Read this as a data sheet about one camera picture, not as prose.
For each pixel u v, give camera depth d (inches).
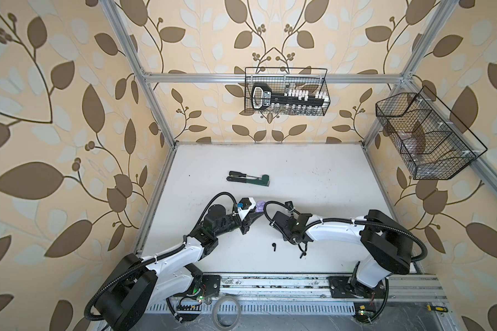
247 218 27.7
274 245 33.2
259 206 29.9
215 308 26.4
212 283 29.7
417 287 29.7
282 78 35.1
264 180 40.7
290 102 32.7
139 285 16.3
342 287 28.9
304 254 32.2
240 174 41.6
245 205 25.7
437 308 27.3
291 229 25.3
